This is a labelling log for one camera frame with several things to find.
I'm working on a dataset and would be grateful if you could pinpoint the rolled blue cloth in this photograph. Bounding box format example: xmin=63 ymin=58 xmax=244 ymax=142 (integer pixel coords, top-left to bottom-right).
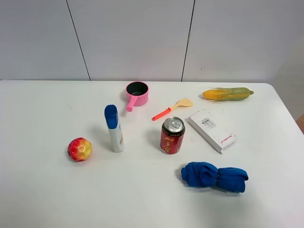
xmin=180 ymin=162 xmax=249 ymax=193

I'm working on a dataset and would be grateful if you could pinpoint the orange handled toy spatula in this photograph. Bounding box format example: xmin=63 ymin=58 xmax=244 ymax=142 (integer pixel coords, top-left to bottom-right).
xmin=152 ymin=98 xmax=194 ymax=121

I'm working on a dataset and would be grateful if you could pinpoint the white cardboard box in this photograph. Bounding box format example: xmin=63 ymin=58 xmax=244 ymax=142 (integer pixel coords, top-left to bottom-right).
xmin=188 ymin=109 xmax=237 ymax=154

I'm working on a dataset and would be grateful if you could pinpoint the toy corn cob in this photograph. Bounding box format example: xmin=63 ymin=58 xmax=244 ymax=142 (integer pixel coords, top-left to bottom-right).
xmin=202 ymin=87 xmax=254 ymax=102

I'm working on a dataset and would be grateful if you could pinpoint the black hair tie band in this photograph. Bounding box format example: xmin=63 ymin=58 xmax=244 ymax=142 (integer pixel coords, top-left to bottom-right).
xmin=216 ymin=169 xmax=220 ymax=186

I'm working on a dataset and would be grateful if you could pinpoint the white bottle blue cap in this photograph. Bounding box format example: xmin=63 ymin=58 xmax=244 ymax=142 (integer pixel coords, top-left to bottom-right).
xmin=104 ymin=104 xmax=124 ymax=152

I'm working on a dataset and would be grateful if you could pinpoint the pink toy saucepan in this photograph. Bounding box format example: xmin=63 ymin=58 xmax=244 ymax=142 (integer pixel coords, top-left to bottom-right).
xmin=125 ymin=81 xmax=149 ymax=112

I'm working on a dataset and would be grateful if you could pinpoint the red yellow faceted ball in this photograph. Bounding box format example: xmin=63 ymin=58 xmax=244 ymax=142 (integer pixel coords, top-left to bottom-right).
xmin=67 ymin=137 xmax=93 ymax=162

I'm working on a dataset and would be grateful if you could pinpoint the red drink can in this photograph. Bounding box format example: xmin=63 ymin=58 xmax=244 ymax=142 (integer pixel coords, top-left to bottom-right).
xmin=160 ymin=116 xmax=185 ymax=154

